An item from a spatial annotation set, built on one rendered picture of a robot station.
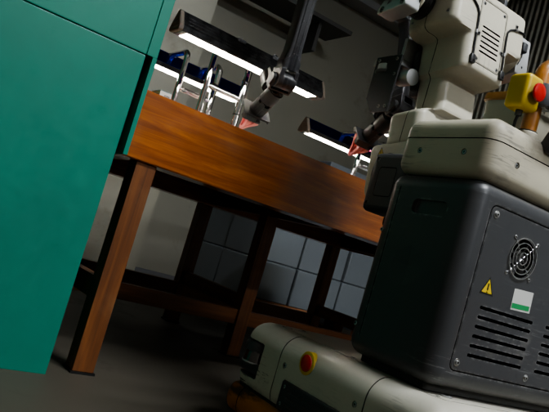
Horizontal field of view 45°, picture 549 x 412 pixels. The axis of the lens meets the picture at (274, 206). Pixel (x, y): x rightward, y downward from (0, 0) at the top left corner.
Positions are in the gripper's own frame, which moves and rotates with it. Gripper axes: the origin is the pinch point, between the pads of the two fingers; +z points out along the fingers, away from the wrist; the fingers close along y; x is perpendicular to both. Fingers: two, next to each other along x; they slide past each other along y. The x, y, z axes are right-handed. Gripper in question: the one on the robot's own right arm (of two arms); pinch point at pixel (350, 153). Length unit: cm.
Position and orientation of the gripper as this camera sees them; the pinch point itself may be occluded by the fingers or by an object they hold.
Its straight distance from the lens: 233.6
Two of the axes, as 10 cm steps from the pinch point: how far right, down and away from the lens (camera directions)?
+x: 1.4, 7.9, -6.0
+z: -6.0, 5.5, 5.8
